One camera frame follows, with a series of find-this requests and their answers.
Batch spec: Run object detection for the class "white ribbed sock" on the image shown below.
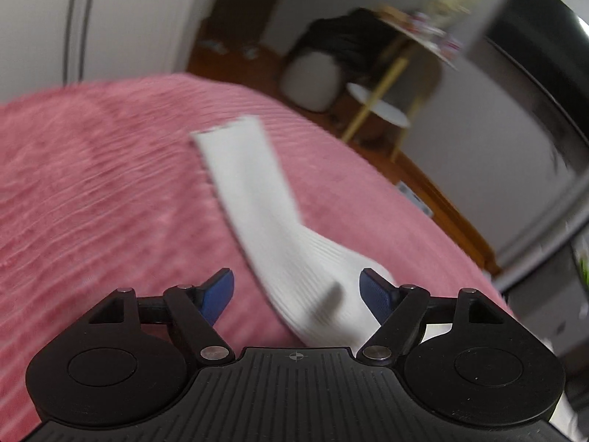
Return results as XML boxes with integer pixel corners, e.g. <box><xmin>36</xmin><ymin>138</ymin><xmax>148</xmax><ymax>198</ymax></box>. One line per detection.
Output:
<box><xmin>191</xmin><ymin>115</ymin><xmax>454</xmax><ymax>348</ymax></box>

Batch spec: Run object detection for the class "black television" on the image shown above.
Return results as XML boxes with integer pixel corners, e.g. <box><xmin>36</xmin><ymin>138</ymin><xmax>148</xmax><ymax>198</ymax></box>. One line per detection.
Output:
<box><xmin>483</xmin><ymin>0</ymin><xmax>589</xmax><ymax>187</ymax></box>

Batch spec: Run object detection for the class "black cloth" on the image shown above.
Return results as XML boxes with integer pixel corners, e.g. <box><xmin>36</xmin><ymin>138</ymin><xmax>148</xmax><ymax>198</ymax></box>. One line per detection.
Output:
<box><xmin>288</xmin><ymin>8</ymin><xmax>408</xmax><ymax>84</ymax></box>

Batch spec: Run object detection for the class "white wardrobe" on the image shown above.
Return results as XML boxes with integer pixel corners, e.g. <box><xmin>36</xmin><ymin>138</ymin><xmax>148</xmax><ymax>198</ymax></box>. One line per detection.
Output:
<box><xmin>0</xmin><ymin>0</ymin><xmax>231</xmax><ymax>102</ymax></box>

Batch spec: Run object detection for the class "white patterned floor item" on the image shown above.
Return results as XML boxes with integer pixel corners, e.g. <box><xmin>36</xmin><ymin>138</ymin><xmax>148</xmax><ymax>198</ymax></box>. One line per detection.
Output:
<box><xmin>396</xmin><ymin>181</ymin><xmax>434</xmax><ymax>218</ymax></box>

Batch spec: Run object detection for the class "pink ribbed blanket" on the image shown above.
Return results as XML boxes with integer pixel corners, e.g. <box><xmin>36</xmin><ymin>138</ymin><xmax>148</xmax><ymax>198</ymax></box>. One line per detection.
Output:
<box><xmin>0</xmin><ymin>71</ymin><xmax>512</xmax><ymax>442</ymax></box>

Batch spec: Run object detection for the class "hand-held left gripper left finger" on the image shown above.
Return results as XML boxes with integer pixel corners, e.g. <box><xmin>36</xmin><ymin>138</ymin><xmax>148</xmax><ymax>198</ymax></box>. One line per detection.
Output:
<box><xmin>87</xmin><ymin>268</ymin><xmax>236</xmax><ymax>365</ymax></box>

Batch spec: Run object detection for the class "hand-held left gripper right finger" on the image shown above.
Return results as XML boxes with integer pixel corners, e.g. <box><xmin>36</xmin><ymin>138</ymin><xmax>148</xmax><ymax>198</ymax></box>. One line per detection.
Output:
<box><xmin>358</xmin><ymin>267</ymin><xmax>509</xmax><ymax>365</ymax></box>

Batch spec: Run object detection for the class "white round pouf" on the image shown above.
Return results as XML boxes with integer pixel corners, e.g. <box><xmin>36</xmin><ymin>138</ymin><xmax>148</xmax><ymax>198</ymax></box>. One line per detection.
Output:
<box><xmin>282</xmin><ymin>50</ymin><xmax>345</xmax><ymax>113</ymax></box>

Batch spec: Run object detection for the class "side table with yellow legs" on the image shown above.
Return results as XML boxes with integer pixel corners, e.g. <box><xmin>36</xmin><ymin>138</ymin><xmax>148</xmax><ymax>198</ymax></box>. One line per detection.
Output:
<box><xmin>341</xmin><ymin>4</ymin><xmax>463</xmax><ymax>163</ymax></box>

